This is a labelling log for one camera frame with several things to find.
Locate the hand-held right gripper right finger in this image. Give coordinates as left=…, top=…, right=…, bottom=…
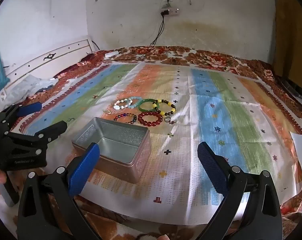
left=197, top=141, right=284, bottom=240

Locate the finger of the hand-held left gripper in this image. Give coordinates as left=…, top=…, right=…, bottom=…
left=35, top=121, right=68, bottom=143
left=0, top=102, right=43, bottom=130

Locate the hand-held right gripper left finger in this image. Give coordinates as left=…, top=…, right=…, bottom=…
left=17, top=142, right=101, bottom=240

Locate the silver metal tin box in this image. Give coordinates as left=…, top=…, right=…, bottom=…
left=71, top=117, right=151, bottom=184

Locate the white bead bracelet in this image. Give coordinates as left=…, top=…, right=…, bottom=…
left=113, top=99, right=133, bottom=110

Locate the multicolour bead bracelet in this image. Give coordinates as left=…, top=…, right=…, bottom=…
left=114, top=113, right=138, bottom=124

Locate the red bead bracelet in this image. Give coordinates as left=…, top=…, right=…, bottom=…
left=138, top=111, right=163, bottom=127

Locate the yellow and black bead bracelet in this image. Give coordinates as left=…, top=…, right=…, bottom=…
left=152, top=100, right=177, bottom=116

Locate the white plastic bag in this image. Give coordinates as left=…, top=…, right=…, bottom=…
left=6, top=74, right=59, bottom=100

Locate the white wooden headboard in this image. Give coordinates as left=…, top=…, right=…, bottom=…
left=0, top=39, right=94, bottom=98

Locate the striped printed cloth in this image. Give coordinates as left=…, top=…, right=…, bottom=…
left=23, top=61, right=302, bottom=225

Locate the green jade bangle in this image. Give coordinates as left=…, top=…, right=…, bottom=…
left=138, top=99, right=159, bottom=112

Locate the floral blanket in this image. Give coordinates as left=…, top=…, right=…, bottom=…
left=0, top=45, right=302, bottom=240

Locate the yellow hanging cloth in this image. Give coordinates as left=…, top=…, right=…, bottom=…
left=273, top=0, right=302, bottom=89

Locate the light blue bead bracelet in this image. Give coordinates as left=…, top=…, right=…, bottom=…
left=127, top=96, right=143, bottom=109

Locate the black cable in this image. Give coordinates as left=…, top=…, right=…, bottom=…
left=126, top=14, right=166, bottom=62
left=111, top=14, right=166, bottom=62

